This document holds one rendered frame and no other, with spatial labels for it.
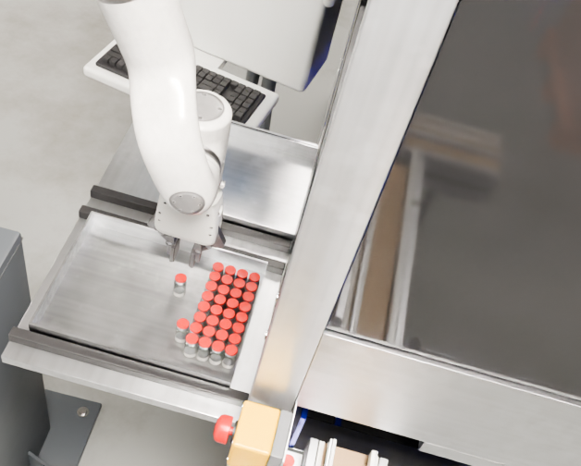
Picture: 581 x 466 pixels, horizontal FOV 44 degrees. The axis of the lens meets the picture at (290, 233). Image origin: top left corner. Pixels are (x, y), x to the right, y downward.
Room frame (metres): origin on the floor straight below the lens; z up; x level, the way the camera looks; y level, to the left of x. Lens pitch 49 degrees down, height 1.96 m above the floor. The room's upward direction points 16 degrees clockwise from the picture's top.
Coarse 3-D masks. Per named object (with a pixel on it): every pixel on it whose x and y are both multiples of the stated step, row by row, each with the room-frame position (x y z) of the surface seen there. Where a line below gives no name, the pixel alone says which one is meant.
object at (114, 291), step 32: (96, 224) 0.83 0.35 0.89; (128, 224) 0.83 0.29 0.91; (96, 256) 0.76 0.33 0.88; (128, 256) 0.78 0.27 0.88; (160, 256) 0.80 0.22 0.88; (224, 256) 0.83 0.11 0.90; (64, 288) 0.68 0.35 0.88; (96, 288) 0.70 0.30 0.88; (128, 288) 0.72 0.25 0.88; (160, 288) 0.73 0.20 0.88; (192, 288) 0.75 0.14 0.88; (32, 320) 0.58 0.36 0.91; (64, 320) 0.62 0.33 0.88; (96, 320) 0.64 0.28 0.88; (128, 320) 0.65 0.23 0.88; (160, 320) 0.67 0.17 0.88; (128, 352) 0.58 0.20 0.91; (160, 352) 0.61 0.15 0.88; (224, 384) 0.58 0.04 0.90
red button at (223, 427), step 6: (222, 414) 0.47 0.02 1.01; (222, 420) 0.46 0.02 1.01; (228, 420) 0.46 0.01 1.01; (216, 426) 0.45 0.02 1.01; (222, 426) 0.45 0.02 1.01; (228, 426) 0.45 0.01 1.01; (216, 432) 0.44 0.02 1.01; (222, 432) 0.45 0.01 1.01; (228, 432) 0.45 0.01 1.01; (216, 438) 0.44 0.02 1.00; (222, 438) 0.44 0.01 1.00
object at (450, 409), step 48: (336, 96) 0.98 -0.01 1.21; (336, 336) 0.52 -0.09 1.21; (336, 384) 0.51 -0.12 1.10; (384, 384) 0.51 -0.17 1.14; (432, 384) 0.51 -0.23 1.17; (480, 384) 0.51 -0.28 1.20; (432, 432) 0.51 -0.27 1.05; (480, 432) 0.51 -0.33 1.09; (528, 432) 0.51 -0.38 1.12; (576, 432) 0.52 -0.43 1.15
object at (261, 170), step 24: (240, 144) 1.15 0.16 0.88; (264, 144) 1.17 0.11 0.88; (288, 144) 1.17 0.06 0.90; (240, 168) 1.08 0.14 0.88; (264, 168) 1.10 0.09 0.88; (288, 168) 1.12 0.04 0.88; (240, 192) 1.02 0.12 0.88; (264, 192) 1.04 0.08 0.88; (288, 192) 1.05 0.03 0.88; (240, 216) 0.95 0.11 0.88; (264, 216) 0.97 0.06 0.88; (288, 216) 0.99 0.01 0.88
